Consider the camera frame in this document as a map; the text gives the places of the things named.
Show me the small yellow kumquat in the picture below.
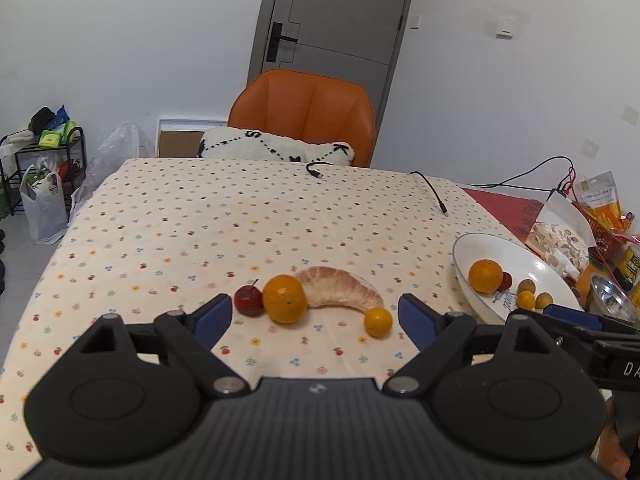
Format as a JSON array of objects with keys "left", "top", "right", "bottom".
[
  {"left": 516, "top": 290, "right": 536, "bottom": 310},
  {"left": 363, "top": 307, "right": 393, "bottom": 338}
]

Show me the red cherry fruit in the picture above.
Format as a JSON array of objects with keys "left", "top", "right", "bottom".
[
  {"left": 497, "top": 272, "right": 512, "bottom": 292},
  {"left": 233, "top": 281, "right": 264, "bottom": 318}
]

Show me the large orange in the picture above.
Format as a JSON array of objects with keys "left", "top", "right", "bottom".
[
  {"left": 262, "top": 274, "right": 308, "bottom": 324},
  {"left": 468, "top": 259, "right": 503, "bottom": 295}
]

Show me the brown longan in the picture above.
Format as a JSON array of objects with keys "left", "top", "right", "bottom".
[
  {"left": 518, "top": 278, "right": 536, "bottom": 294},
  {"left": 535, "top": 292, "right": 553, "bottom": 310}
]

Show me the long pomelo segment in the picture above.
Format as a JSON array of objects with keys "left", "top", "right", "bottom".
[{"left": 294, "top": 266, "right": 384, "bottom": 313}]

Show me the person's right hand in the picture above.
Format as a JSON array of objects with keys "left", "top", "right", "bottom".
[{"left": 597, "top": 398, "right": 630, "bottom": 480}]

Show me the stainless steel bowl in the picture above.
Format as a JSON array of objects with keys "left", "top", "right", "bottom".
[{"left": 586, "top": 274, "right": 639, "bottom": 326}]

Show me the yellow tin can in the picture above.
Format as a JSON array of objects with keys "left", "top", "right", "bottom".
[{"left": 614, "top": 245, "right": 640, "bottom": 308}]

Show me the nougat candy bag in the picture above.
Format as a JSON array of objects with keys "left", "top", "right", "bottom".
[{"left": 525, "top": 192, "right": 597, "bottom": 282}]

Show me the red table mat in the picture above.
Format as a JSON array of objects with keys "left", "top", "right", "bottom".
[{"left": 464, "top": 188, "right": 544, "bottom": 242}]

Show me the floral cream tablecloth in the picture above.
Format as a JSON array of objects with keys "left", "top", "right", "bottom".
[{"left": 1, "top": 158, "right": 506, "bottom": 479}]

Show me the orange snack packet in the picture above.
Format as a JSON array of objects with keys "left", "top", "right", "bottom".
[{"left": 574, "top": 171, "right": 625, "bottom": 232}]

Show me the white shopping bag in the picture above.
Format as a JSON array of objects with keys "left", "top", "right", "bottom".
[{"left": 20, "top": 165, "right": 68, "bottom": 245}]

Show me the white black-stitched cushion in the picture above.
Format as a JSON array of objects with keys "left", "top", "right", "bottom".
[{"left": 198, "top": 127, "right": 355, "bottom": 166}]

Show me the white framed board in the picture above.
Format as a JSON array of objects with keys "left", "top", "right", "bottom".
[{"left": 156, "top": 119, "right": 227, "bottom": 158}]

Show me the clear plastic bag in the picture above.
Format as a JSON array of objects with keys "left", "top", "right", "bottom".
[{"left": 70, "top": 122, "right": 155, "bottom": 217}]

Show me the black metal shelf rack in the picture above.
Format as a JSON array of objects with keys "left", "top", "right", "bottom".
[{"left": 1, "top": 122, "right": 87, "bottom": 219}]

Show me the orange leather chair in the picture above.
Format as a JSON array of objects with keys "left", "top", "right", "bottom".
[{"left": 228, "top": 70, "right": 376, "bottom": 167}]

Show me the grey door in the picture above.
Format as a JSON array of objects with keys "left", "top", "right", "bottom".
[{"left": 246, "top": 0, "right": 421, "bottom": 126}]

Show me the black usb cable right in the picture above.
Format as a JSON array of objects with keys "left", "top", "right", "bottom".
[{"left": 409, "top": 170, "right": 450, "bottom": 217}]

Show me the black usb cable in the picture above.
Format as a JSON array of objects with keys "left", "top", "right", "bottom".
[
  {"left": 305, "top": 160, "right": 336, "bottom": 180},
  {"left": 409, "top": 170, "right": 450, "bottom": 217}
]

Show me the black power cable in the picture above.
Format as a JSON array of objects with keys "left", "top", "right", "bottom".
[{"left": 464, "top": 154, "right": 576, "bottom": 192}]

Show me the black usb cable left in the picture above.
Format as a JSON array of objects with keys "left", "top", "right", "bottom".
[{"left": 305, "top": 160, "right": 336, "bottom": 180}]

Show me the black door handle lock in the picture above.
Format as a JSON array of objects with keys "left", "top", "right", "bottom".
[{"left": 265, "top": 22, "right": 298, "bottom": 63}]

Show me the wall light switch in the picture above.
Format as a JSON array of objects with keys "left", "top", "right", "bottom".
[{"left": 496, "top": 16, "right": 515, "bottom": 40}]

